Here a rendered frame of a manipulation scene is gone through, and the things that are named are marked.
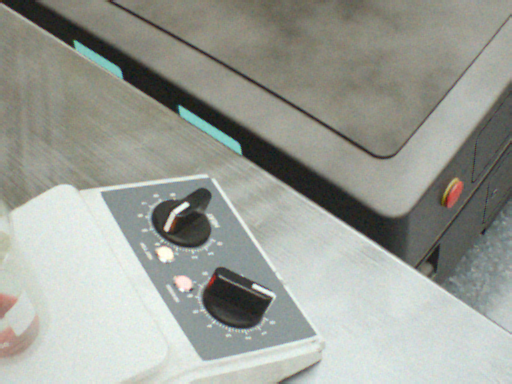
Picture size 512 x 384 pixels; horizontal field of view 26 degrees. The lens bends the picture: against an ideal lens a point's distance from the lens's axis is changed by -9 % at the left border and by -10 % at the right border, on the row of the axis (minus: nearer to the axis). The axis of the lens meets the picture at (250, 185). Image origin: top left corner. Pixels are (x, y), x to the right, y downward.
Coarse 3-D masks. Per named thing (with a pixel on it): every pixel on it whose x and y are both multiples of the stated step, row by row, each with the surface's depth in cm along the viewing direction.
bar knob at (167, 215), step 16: (192, 192) 61; (208, 192) 62; (160, 208) 62; (176, 208) 60; (192, 208) 60; (160, 224) 61; (176, 224) 60; (192, 224) 62; (208, 224) 62; (176, 240) 60; (192, 240) 61
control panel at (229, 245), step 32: (128, 192) 62; (160, 192) 63; (128, 224) 60; (224, 224) 63; (192, 256) 60; (224, 256) 61; (256, 256) 62; (160, 288) 58; (192, 288) 59; (192, 320) 57; (288, 320) 60; (224, 352) 56
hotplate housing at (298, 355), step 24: (96, 192) 61; (96, 216) 60; (120, 240) 59; (144, 288) 58; (288, 288) 62; (168, 312) 57; (168, 336) 56; (192, 360) 55; (216, 360) 56; (240, 360) 57; (264, 360) 57; (288, 360) 58; (312, 360) 60
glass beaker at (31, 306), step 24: (0, 192) 49; (0, 216) 51; (0, 264) 47; (24, 264) 50; (0, 288) 48; (24, 288) 50; (0, 312) 49; (24, 312) 51; (48, 312) 54; (0, 336) 51; (24, 336) 52; (0, 360) 53; (24, 360) 53
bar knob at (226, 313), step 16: (224, 272) 58; (208, 288) 58; (224, 288) 58; (240, 288) 58; (256, 288) 58; (208, 304) 58; (224, 304) 58; (240, 304) 58; (256, 304) 58; (224, 320) 58; (240, 320) 58; (256, 320) 58
